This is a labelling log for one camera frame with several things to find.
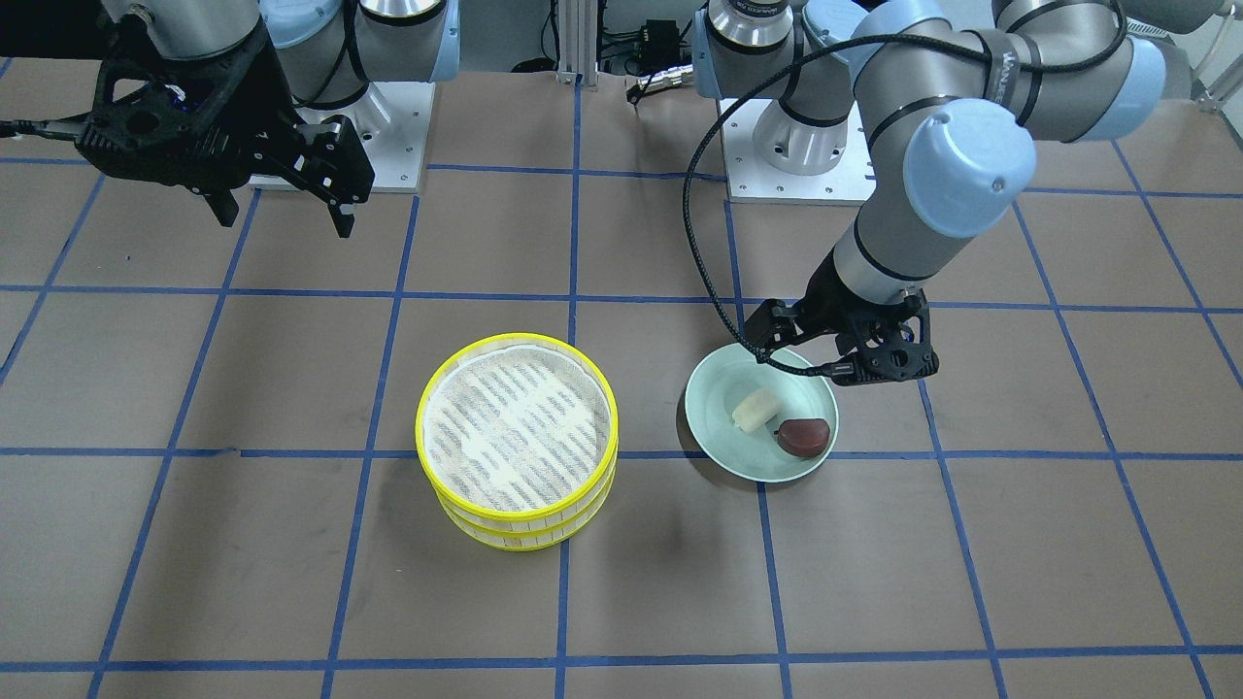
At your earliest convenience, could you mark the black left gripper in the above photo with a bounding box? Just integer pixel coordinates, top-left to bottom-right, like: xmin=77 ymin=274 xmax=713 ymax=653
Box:
xmin=743 ymin=262 xmax=940 ymax=386

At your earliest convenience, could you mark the yellow bamboo steamer bottom layer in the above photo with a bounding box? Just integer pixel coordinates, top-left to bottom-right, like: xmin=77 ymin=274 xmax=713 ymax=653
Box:
xmin=436 ymin=468 xmax=617 ymax=551

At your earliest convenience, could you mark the yellow bamboo steamer layer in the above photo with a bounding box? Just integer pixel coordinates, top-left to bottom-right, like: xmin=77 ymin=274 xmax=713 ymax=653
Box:
xmin=436 ymin=468 xmax=617 ymax=551
xmin=416 ymin=333 xmax=622 ymax=522

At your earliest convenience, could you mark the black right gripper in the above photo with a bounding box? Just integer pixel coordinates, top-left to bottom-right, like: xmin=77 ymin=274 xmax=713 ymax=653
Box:
xmin=75 ymin=21 xmax=375 ymax=239

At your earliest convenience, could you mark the yellow bamboo steamer top layer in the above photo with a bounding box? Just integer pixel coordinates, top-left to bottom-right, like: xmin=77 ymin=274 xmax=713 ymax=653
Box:
xmin=416 ymin=333 xmax=622 ymax=522

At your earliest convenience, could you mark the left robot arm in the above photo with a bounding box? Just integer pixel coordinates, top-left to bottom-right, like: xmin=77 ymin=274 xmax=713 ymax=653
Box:
xmin=691 ymin=1 xmax=1233 ymax=386

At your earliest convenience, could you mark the brown bun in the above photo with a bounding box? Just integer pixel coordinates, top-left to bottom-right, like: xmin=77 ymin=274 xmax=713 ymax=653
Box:
xmin=773 ymin=417 xmax=833 ymax=459

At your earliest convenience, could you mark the white steamer cloth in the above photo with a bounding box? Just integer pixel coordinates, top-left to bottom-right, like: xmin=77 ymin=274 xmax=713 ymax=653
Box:
xmin=423 ymin=342 xmax=613 ymax=514

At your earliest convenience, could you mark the white bun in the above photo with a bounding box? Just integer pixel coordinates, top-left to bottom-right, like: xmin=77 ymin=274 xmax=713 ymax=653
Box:
xmin=731 ymin=386 xmax=782 ymax=433

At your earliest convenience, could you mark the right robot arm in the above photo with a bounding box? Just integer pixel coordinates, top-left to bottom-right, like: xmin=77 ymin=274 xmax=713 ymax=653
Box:
xmin=75 ymin=1 xmax=460 ymax=238

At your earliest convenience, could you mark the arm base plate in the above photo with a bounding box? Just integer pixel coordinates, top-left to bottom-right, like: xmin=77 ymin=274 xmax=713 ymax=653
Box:
xmin=298 ymin=83 xmax=438 ymax=194
xmin=721 ymin=100 xmax=875 ymax=205

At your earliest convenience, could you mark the light green plate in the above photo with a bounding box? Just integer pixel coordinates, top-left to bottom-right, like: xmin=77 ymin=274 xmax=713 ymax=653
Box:
xmin=682 ymin=345 xmax=839 ymax=483

